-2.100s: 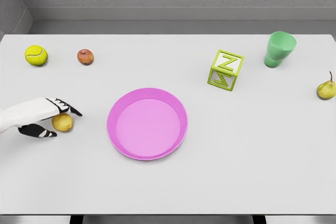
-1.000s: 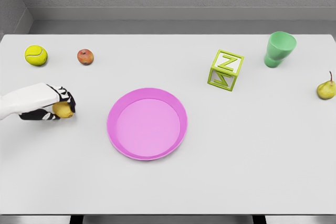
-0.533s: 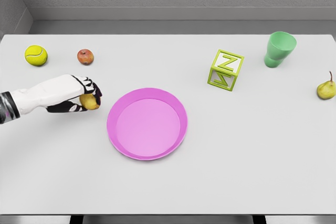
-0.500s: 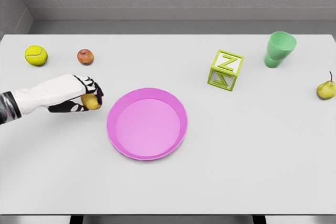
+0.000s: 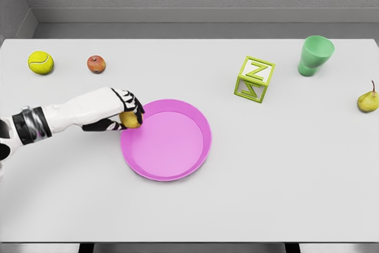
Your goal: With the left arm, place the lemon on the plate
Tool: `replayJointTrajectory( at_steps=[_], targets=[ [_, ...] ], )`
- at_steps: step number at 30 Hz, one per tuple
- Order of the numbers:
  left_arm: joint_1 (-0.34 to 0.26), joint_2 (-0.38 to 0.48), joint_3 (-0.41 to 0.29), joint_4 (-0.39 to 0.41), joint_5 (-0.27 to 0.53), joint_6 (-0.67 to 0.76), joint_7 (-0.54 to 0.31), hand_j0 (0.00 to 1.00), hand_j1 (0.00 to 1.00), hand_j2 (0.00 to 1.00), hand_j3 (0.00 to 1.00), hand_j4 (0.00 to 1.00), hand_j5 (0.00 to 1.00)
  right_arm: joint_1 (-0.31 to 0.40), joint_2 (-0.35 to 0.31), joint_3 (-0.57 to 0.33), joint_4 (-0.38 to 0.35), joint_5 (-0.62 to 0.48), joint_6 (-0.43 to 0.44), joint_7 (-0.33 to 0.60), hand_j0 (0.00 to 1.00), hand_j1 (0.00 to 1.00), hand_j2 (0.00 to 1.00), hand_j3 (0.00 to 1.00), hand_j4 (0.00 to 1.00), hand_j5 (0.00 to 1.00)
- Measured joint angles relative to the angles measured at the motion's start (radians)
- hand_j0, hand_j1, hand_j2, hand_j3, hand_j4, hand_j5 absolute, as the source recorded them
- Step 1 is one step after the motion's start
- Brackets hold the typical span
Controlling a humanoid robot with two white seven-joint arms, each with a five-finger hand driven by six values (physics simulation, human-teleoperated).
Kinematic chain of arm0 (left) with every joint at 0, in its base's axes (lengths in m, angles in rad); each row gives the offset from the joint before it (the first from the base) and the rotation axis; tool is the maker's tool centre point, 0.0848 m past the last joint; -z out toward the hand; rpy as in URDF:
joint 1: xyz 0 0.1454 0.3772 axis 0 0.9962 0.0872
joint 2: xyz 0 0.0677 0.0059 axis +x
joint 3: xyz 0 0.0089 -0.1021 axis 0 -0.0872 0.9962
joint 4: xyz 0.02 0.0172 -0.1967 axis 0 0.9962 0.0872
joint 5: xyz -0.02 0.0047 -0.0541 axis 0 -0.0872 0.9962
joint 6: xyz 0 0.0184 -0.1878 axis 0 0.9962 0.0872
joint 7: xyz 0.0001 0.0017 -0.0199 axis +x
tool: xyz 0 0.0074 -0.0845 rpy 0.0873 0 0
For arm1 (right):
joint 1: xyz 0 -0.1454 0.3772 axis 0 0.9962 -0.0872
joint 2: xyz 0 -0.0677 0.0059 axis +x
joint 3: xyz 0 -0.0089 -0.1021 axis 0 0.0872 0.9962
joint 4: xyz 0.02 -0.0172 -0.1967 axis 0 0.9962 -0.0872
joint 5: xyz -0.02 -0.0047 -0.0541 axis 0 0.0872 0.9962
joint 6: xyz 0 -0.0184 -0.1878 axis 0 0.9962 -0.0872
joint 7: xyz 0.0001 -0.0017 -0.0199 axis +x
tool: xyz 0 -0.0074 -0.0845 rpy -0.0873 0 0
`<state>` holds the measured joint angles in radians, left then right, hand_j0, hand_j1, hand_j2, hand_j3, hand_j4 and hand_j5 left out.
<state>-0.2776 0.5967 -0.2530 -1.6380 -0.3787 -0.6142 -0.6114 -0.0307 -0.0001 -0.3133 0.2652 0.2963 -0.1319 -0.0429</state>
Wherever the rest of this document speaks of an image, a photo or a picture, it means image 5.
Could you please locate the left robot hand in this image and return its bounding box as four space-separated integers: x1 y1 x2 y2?
77 87 146 132

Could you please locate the yellow lemon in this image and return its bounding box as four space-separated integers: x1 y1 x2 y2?
118 111 143 130

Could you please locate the pink round plate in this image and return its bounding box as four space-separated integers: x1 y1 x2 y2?
120 98 213 182

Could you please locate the red apple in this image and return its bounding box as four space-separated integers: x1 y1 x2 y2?
86 55 107 74

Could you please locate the yellow tennis ball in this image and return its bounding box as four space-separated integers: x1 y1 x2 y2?
27 50 54 76

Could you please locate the green letter block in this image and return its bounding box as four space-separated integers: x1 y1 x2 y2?
233 55 277 104

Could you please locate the green plastic cup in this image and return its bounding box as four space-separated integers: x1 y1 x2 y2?
297 35 336 77

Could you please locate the yellow-green pear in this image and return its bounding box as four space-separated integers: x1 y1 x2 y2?
356 80 379 114

